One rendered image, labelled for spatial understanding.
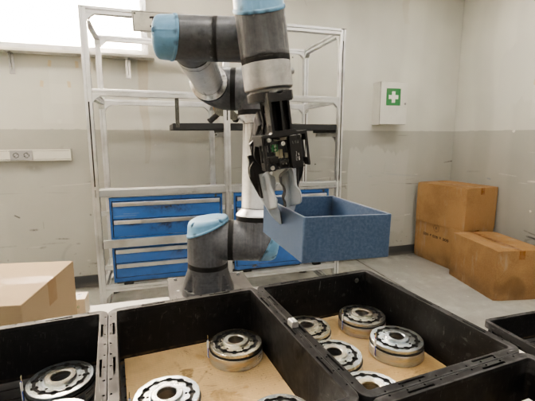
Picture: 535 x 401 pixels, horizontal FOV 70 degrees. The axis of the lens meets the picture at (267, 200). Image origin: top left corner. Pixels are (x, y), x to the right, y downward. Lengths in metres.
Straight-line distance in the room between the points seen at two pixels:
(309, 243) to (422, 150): 3.84
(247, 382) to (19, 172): 3.03
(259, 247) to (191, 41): 0.58
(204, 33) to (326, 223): 0.37
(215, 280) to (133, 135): 2.44
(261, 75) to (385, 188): 3.63
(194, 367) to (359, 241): 0.40
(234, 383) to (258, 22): 0.59
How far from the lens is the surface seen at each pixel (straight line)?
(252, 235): 1.04
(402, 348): 0.81
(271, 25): 0.59
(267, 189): 0.61
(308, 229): 0.56
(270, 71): 0.58
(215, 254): 1.06
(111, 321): 0.76
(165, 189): 2.54
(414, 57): 4.33
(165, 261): 2.66
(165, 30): 0.70
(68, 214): 3.51
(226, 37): 0.69
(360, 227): 0.60
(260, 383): 0.74
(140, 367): 0.81
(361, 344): 0.87
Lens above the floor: 1.26
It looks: 9 degrees down
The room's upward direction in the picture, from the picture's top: straight up
